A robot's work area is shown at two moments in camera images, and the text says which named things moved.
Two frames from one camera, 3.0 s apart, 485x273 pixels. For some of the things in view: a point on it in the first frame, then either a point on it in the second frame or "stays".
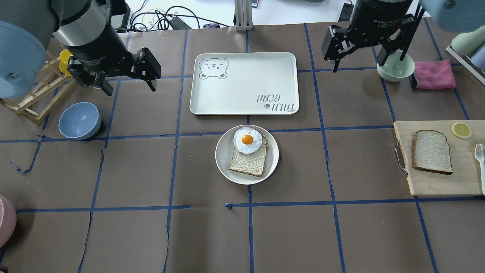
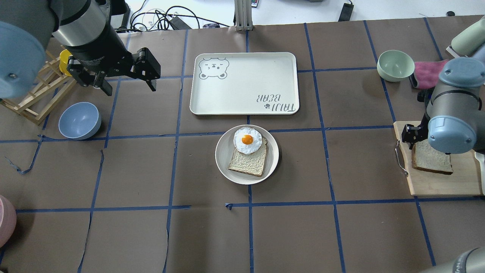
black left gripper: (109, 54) stays
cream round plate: (247, 154) stays
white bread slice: (431, 151) stays
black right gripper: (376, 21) to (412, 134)
